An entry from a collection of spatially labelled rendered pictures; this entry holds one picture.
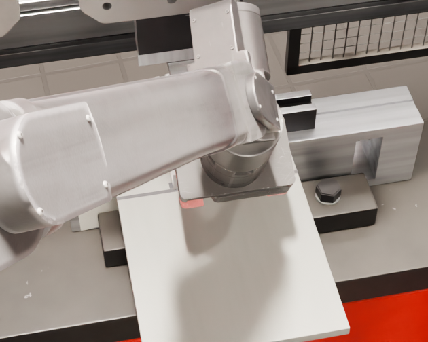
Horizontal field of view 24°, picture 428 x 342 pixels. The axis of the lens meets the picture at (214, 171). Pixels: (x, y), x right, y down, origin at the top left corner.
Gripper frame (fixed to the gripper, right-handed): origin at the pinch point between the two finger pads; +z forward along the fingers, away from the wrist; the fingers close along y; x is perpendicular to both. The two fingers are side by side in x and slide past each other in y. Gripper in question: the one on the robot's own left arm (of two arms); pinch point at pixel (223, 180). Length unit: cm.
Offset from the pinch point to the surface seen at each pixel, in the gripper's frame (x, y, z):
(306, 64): -45, -35, 101
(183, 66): -15.1, 1.1, 8.9
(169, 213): 2.3, 5.6, 0.4
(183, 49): -12.9, 2.0, -2.3
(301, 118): -6.9, -10.2, 6.5
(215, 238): 5.7, 1.9, -1.3
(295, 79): -56, -42, 143
